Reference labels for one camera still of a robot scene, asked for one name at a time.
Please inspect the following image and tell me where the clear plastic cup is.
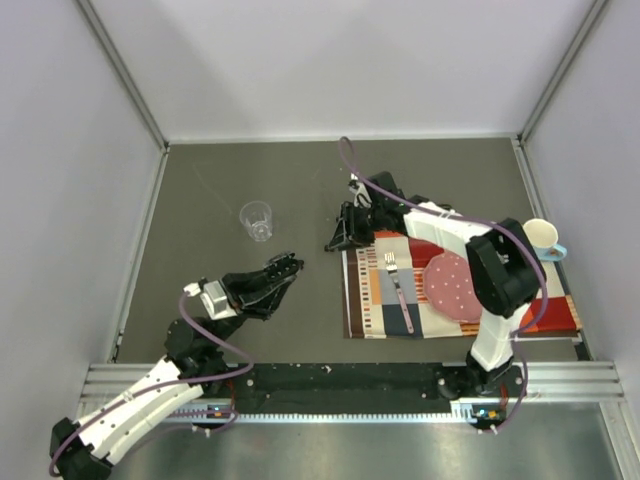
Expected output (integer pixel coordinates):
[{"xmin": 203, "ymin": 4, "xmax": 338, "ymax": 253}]
[{"xmin": 239, "ymin": 201, "xmax": 273, "ymax": 242}]

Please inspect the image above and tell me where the pink handled fork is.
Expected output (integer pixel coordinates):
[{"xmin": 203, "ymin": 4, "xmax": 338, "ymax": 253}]
[{"xmin": 384, "ymin": 252, "xmax": 415, "ymax": 335}]

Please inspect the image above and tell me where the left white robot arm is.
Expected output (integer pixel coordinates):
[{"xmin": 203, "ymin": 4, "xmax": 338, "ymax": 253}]
[{"xmin": 49, "ymin": 252, "xmax": 304, "ymax": 479}]

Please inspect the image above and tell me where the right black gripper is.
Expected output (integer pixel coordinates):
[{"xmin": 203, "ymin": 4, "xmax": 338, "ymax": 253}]
[{"xmin": 329, "ymin": 202, "xmax": 386, "ymax": 252}]

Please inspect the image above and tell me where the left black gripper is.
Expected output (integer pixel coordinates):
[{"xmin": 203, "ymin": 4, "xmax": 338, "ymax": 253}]
[{"xmin": 208, "ymin": 263, "xmax": 297, "ymax": 349}]

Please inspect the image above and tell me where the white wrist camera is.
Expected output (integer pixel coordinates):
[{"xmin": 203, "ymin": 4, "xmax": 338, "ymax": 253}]
[
  {"xmin": 183, "ymin": 278, "xmax": 237, "ymax": 321},
  {"xmin": 348, "ymin": 174, "xmax": 372, "ymax": 208}
]

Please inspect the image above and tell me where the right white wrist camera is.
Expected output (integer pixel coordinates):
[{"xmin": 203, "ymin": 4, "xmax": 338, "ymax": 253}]
[{"xmin": 348, "ymin": 174, "xmax": 372, "ymax": 208}]

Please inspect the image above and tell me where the pink dotted plate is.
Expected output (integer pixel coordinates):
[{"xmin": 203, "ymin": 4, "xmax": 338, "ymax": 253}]
[{"xmin": 423, "ymin": 251, "xmax": 483, "ymax": 324}]

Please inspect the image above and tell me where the aluminium frame profile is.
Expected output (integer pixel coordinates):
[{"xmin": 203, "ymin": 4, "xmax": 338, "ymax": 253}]
[{"xmin": 77, "ymin": 361, "xmax": 624, "ymax": 429}]

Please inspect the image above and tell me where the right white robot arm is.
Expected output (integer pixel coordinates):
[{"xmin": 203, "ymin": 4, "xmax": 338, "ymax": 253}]
[{"xmin": 325, "ymin": 171, "xmax": 547, "ymax": 396}]

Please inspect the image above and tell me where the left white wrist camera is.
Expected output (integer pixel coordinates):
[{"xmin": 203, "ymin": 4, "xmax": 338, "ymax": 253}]
[{"xmin": 183, "ymin": 278, "xmax": 237, "ymax": 321}]

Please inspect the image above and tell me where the colourful patterned placemat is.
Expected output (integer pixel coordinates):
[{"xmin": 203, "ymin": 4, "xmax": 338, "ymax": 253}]
[{"xmin": 340, "ymin": 223, "xmax": 584, "ymax": 340}]

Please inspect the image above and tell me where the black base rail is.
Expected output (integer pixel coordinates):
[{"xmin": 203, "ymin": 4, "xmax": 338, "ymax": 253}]
[{"xmin": 216, "ymin": 363, "xmax": 472, "ymax": 415}]

